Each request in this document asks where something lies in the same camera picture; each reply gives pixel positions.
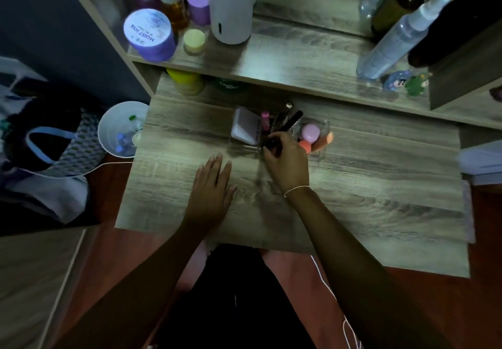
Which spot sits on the person's left hand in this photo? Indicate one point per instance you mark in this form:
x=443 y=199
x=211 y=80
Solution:
x=210 y=195

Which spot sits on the person's right hand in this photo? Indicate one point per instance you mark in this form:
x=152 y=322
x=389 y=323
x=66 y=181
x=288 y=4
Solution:
x=289 y=166

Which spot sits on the person's left middle finger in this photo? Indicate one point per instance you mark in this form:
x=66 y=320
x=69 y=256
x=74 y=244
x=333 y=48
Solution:
x=218 y=167

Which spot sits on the person's left thumb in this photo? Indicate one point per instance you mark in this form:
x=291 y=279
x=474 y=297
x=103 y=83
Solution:
x=232 y=193

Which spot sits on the person's right fingers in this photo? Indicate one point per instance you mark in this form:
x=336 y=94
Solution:
x=276 y=144

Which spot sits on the person's left little finger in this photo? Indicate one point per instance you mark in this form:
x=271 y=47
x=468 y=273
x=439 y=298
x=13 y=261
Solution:
x=199 y=176

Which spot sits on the black cosmetic tube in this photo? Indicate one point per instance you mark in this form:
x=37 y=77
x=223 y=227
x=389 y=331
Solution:
x=272 y=146

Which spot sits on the person's left forearm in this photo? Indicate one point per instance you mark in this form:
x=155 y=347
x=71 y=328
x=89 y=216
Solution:
x=129 y=293

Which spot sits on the person's right forearm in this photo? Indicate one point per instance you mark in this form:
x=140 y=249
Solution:
x=353 y=278

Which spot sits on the clear acrylic makeup organizer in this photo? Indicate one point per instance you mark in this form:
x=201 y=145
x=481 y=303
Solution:
x=251 y=149

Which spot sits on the pink lipstick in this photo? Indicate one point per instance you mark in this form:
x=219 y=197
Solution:
x=266 y=120

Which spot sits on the coral makeup sponge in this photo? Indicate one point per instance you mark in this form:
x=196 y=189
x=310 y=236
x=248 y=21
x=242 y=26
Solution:
x=305 y=146

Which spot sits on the black makeup pencil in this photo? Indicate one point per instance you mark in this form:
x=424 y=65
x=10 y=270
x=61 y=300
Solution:
x=293 y=120

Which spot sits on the makeup brush with metal ferrule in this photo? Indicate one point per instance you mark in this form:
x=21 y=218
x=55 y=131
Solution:
x=283 y=113

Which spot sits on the white compact case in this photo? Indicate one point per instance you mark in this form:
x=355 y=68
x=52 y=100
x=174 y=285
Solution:
x=246 y=126

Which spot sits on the pink makeup sponge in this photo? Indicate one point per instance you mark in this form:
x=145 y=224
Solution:
x=311 y=133

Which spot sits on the orange makeup sponge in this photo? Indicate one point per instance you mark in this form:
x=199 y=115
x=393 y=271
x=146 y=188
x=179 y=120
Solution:
x=324 y=141

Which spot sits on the dark green jar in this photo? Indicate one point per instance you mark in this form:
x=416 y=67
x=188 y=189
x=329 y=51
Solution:
x=230 y=85

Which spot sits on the wooden vanity shelf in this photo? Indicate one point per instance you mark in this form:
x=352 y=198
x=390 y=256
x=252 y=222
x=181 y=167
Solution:
x=306 y=66

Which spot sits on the white round bin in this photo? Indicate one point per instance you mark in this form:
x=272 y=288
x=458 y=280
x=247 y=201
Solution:
x=117 y=125

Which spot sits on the black shorts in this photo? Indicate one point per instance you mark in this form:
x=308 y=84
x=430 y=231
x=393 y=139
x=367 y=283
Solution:
x=235 y=301

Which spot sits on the small pale yellow jar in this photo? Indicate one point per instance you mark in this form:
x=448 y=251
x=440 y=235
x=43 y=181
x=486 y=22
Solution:
x=194 y=41

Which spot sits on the blue toy figurine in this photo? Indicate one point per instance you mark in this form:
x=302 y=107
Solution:
x=396 y=80

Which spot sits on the purple round jar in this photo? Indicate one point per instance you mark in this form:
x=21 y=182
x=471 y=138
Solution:
x=151 y=36

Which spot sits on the tall white cylinder bottle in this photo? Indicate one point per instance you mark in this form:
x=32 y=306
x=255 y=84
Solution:
x=233 y=3

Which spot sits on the green toy figurine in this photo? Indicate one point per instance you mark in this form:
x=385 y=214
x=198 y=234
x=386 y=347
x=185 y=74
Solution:
x=417 y=84

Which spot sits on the clear spray bottle white cap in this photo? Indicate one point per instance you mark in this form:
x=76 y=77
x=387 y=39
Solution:
x=396 y=42

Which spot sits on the bottle with purple cap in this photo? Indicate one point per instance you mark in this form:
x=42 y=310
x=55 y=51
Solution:
x=198 y=5

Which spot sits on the dark glass bottle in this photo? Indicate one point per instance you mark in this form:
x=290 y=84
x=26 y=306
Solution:
x=396 y=9

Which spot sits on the white paper stack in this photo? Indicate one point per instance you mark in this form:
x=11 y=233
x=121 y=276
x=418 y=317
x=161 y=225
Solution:
x=482 y=162

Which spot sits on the large black object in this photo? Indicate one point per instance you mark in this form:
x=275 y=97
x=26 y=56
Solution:
x=459 y=19

